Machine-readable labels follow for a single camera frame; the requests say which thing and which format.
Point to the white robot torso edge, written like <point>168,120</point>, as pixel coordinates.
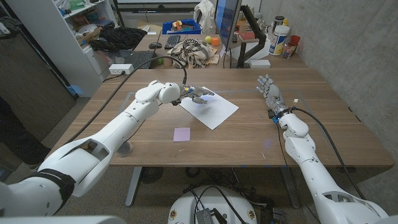
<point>62,220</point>

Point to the clear glass cup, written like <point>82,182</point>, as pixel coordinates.
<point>288,50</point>

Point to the white hanging bag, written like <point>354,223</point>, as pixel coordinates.
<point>205,15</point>

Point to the red cup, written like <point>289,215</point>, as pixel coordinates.
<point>295,40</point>

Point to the small white box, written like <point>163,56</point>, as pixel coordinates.
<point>260,63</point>

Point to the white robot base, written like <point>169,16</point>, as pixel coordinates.
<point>186,208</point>

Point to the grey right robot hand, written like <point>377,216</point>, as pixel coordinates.
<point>273,96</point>

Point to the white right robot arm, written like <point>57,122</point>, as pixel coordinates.
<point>314,174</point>

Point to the white shelf unit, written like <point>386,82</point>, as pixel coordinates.
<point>62,46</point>

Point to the black-lid jar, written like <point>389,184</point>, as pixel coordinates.
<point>279,20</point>

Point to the small green ball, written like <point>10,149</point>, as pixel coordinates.
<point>160,61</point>

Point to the beige striped cloth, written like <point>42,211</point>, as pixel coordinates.
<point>191,53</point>

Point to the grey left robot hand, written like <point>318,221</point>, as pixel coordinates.
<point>196,92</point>

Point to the grey table leg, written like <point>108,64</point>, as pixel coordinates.
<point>290,186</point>
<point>133,186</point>

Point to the white power adapter box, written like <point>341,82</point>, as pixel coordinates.
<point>118,69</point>

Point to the black keyboard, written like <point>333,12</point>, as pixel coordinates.
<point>172,41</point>
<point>140,57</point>

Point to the blue plastic bin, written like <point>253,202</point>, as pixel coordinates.
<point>186,30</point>

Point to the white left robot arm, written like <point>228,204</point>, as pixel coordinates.
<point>118,124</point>

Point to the red book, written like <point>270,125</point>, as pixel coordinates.
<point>247,35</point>

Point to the beige tape roll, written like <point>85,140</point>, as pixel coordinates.
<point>167,62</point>

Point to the orange cube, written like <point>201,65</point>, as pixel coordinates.
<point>215,41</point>

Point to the black round grille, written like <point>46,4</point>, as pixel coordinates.
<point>151,175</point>

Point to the white paper sheet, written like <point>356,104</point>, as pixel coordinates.
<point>217,112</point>

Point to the yellow-green ball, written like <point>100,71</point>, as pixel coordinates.
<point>208,39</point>

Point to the black computer mouse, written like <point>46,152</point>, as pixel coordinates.
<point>155,45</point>

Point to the yellow bottle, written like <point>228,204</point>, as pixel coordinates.
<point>285,22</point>

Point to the dark grey glove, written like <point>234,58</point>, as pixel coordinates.
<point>12,23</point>

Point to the person in dark clothes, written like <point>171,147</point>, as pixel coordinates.
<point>18,137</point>

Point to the purple sticky note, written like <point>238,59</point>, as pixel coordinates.
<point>182,134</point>

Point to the computer monitor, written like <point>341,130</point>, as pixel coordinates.
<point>227,21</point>

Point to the black crumpled cloth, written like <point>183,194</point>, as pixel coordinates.
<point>119,39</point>

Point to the white canister blue label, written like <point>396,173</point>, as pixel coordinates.
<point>279,40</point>

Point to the grey finned box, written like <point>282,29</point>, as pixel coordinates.
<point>204,217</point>

